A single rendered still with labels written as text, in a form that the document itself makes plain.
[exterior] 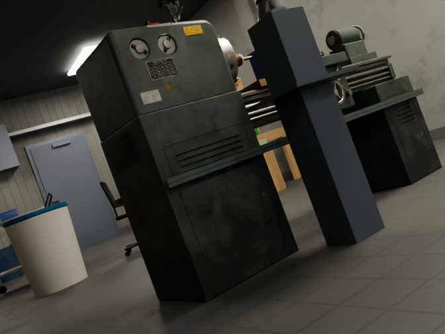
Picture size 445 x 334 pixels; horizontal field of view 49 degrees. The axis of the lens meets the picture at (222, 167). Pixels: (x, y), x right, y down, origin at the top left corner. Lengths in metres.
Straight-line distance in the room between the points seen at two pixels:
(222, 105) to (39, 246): 2.76
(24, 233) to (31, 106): 5.53
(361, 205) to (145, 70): 1.15
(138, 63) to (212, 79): 0.39
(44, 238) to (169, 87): 2.73
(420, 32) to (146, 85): 3.87
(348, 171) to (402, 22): 3.58
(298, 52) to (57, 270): 3.21
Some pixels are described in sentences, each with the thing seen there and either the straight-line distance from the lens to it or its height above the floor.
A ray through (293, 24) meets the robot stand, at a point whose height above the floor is 1.02.
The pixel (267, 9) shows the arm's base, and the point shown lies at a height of 1.13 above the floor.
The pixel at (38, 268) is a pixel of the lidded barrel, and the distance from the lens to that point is 4.77.
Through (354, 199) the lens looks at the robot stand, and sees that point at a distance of 2.30.
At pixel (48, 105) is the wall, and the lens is 10.08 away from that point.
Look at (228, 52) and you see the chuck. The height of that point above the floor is 1.09.
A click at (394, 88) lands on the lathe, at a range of 3.48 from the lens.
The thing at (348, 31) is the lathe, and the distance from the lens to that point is 3.62.
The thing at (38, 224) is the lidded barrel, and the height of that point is 0.63.
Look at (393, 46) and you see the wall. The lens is 5.82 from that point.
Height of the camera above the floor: 0.52
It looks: level
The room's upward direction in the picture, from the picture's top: 20 degrees counter-clockwise
